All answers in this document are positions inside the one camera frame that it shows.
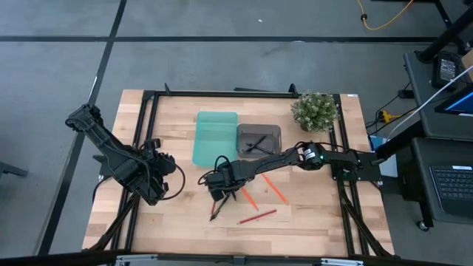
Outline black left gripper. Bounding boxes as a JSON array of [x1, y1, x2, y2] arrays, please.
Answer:
[[137, 138, 177, 207]]

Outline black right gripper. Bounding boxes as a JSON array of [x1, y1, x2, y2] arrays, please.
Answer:
[[205, 160, 258, 202]]

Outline orange pencil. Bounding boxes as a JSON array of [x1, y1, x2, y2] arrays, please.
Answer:
[[260, 172, 290, 205], [240, 187, 260, 212]]

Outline translucent teal plastic bin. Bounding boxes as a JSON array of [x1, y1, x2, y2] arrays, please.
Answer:
[[191, 111, 239, 168]]

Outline translucent grey plastic bin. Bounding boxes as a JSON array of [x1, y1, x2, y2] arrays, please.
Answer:
[[236, 123, 283, 160]]

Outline potted green plant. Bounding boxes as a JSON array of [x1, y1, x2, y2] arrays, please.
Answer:
[[290, 91, 340, 133]]

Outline dark furniture foot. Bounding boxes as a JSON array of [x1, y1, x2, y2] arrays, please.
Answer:
[[0, 161, 30, 178]]

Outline white and blue box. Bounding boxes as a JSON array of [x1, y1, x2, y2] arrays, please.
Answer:
[[369, 134, 398, 179]]

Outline black metal beam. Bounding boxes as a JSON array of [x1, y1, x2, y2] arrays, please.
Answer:
[[375, 121, 426, 160], [417, 7, 473, 64]]

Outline dark grey side desk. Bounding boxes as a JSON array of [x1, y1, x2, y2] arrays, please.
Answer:
[[402, 50, 473, 232]]

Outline monitor with blue screen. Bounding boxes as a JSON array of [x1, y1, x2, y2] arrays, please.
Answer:
[[434, 83, 473, 117]]

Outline black power brick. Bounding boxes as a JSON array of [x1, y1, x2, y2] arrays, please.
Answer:
[[431, 51, 462, 89]]

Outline cardboard box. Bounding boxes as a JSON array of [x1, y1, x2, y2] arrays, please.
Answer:
[[460, 50, 473, 82]]

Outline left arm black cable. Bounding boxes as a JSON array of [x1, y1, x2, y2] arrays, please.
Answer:
[[162, 161, 186, 201]]

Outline black aluminium table frame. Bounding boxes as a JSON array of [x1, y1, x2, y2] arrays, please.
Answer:
[[0, 83, 473, 266]]

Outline silver frame bracket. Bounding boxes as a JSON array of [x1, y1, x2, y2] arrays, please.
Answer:
[[115, 253, 159, 266], [320, 258, 365, 266]]

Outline white cable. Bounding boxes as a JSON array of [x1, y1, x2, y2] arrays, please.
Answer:
[[386, 65, 473, 141]]

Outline yellow extension cable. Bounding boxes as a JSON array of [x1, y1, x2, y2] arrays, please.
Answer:
[[355, 0, 415, 32]]

